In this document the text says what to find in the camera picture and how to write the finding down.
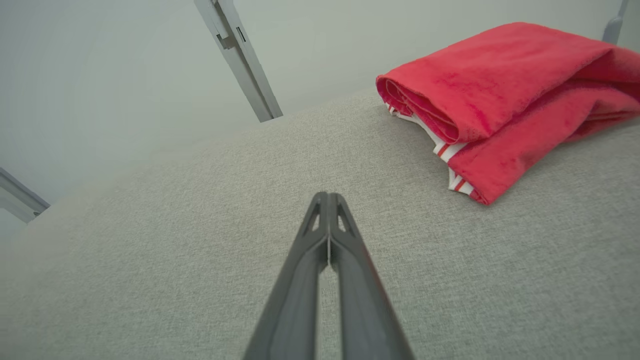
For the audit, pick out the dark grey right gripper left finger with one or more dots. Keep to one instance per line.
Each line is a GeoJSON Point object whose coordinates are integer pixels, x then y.
{"type": "Point", "coordinates": [290, 310]}

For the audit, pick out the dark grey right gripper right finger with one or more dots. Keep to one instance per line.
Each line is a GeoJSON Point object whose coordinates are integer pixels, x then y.
{"type": "Point", "coordinates": [365, 310]}

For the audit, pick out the red and white jersey shirt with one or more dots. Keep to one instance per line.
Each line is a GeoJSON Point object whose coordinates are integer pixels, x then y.
{"type": "Point", "coordinates": [500, 85]}

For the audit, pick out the grey metal bar with latch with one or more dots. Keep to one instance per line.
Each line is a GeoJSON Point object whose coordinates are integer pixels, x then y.
{"type": "Point", "coordinates": [245, 65]}

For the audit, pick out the grey metal frame bar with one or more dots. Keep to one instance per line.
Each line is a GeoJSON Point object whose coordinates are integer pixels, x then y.
{"type": "Point", "coordinates": [20, 197]}

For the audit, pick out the grey metal partition post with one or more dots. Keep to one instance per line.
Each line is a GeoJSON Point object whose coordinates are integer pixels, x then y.
{"type": "Point", "coordinates": [612, 32]}

